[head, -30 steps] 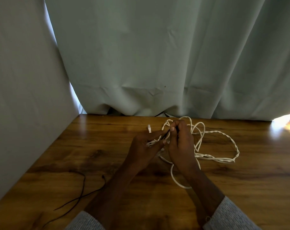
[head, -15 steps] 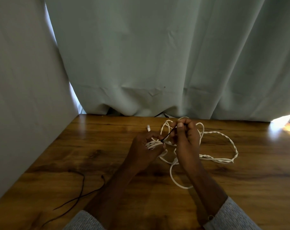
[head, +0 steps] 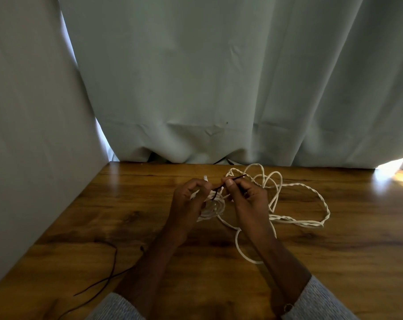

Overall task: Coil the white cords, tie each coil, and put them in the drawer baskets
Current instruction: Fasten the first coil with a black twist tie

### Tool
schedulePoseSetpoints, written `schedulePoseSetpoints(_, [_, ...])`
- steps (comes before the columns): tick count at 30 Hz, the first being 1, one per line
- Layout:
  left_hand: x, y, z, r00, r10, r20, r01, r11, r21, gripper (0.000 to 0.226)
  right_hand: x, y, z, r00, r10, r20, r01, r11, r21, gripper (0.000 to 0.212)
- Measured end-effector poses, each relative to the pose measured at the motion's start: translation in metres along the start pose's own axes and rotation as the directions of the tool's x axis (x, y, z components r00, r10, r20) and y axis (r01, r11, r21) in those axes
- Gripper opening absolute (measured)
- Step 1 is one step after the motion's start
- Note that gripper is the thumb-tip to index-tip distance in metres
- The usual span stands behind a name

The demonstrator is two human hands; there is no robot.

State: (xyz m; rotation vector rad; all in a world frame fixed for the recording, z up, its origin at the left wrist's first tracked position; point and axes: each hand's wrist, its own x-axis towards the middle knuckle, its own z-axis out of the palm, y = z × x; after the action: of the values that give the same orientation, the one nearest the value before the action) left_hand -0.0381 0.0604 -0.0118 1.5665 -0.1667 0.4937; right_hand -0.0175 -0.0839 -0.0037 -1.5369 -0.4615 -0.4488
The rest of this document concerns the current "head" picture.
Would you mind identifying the person's right hand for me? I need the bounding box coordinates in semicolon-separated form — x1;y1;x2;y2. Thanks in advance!
221;176;277;245

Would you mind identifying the thin black cable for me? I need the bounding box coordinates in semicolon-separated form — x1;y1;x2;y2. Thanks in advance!
56;241;146;320

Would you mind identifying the pale green curtain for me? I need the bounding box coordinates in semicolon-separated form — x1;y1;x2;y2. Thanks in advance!
57;0;403;170

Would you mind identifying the person's right forearm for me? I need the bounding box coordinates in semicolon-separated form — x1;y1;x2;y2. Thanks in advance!
250;230;312;318

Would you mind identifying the person's left hand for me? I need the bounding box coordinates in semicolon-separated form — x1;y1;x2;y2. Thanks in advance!
164;178;213;248

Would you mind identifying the grey knit sweater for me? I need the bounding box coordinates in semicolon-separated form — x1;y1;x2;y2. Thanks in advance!
86;275;361;320

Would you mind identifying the white twisted cable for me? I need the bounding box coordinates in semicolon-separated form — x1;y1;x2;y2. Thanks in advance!
190;163;331;265

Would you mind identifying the person's left forearm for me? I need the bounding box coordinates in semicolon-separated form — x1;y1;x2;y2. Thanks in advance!
113;230;189;319

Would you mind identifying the black twist tie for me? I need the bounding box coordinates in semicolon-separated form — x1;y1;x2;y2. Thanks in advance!
211;174;247;201

